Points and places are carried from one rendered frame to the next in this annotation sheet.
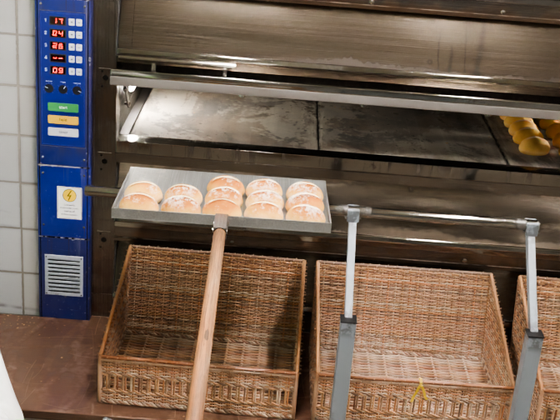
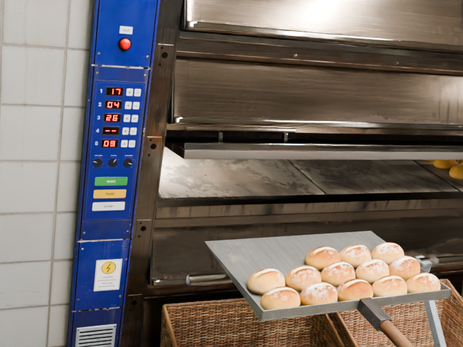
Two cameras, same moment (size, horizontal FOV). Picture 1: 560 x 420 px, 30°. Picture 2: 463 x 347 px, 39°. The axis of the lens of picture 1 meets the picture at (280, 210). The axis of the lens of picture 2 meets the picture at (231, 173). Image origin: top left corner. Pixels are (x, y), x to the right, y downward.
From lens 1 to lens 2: 169 cm
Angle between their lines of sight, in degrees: 23
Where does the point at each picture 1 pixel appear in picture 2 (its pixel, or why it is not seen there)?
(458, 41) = (453, 95)
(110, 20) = (164, 87)
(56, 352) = not seen: outside the picture
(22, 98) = (63, 174)
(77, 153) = (120, 226)
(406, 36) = (416, 93)
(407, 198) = (392, 228)
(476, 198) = (439, 221)
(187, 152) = (223, 211)
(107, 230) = (138, 293)
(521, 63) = not seen: outside the picture
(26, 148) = (61, 225)
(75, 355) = not seen: outside the picture
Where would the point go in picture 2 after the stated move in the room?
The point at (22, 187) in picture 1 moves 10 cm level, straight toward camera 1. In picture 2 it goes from (54, 264) to (69, 282)
